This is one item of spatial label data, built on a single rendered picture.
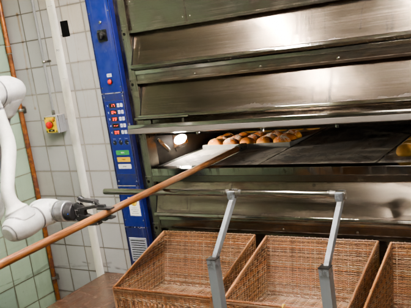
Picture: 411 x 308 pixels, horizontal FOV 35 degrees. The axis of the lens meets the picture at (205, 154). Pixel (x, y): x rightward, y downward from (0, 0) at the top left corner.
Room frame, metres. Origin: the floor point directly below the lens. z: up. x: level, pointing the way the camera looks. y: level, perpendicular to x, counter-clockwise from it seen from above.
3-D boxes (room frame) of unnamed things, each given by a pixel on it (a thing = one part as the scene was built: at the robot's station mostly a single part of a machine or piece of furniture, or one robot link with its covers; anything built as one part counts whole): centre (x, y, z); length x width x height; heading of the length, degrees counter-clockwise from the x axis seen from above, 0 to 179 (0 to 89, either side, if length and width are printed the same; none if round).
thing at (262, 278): (2.62, -0.33, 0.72); 0.56 x 0.49 x 0.28; 57
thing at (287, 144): (3.68, -0.32, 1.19); 0.55 x 0.36 x 0.03; 57
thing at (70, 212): (2.60, 0.56, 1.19); 0.09 x 0.07 x 0.08; 58
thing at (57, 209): (2.64, 0.62, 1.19); 0.09 x 0.06 x 0.09; 148
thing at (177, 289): (2.96, 0.17, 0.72); 0.56 x 0.49 x 0.28; 58
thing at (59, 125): (3.65, 0.82, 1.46); 0.10 x 0.07 x 0.10; 56
